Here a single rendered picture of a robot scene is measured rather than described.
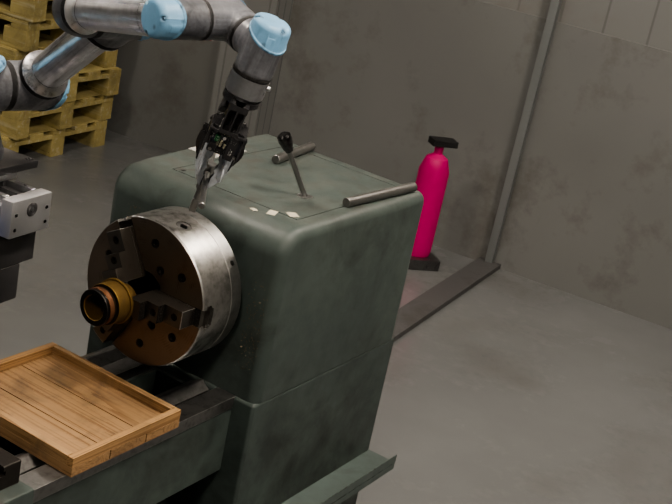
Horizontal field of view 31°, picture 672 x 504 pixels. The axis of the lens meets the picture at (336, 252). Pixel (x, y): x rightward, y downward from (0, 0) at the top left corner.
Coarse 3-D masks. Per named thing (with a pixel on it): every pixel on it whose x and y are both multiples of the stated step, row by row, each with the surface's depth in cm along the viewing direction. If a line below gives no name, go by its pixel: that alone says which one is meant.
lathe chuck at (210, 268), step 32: (160, 224) 244; (192, 224) 248; (96, 256) 255; (160, 256) 246; (192, 256) 241; (160, 288) 247; (192, 288) 243; (224, 288) 247; (224, 320) 250; (128, 352) 255; (160, 352) 250; (192, 352) 249
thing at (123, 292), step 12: (96, 288) 238; (108, 288) 239; (120, 288) 240; (132, 288) 244; (84, 300) 239; (96, 300) 243; (108, 300) 237; (120, 300) 239; (132, 300) 241; (84, 312) 240; (96, 312) 242; (108, 312) 237; (120, 312) 239; (132, 312) 241; (96, 324) 239; (108, 324) 241
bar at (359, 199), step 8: (408, 184) 290; (416, 184) 292; (368, 192) 278; (376, 192) 279; (384, 192) 281; (392, 192) 284; (400, 192) 287; (408, 192) 290; (344, 200) 271; (352, 200) 271; (360, 200) 273; (368, 200) 276
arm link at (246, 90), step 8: (232, 72) 223; (232, 80) 223; (240, 80) 222; (248, 80) 229; (232, 88) 223; (240, 88) 222; (248, 88) 222; (256, 88) 223; (264, 88) 224; (240, 96) 223; (248, 96) 223; (256, 96) 224
